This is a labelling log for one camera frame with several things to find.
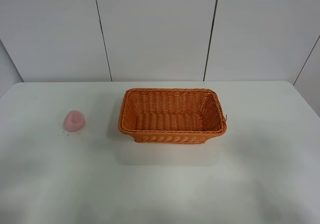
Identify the pink peach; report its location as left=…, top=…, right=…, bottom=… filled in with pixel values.
left=63, top=110, right=86, bottom=132

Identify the orange woven basket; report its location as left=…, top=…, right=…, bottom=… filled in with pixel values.
left=118, top=88, right=227, bottom=144

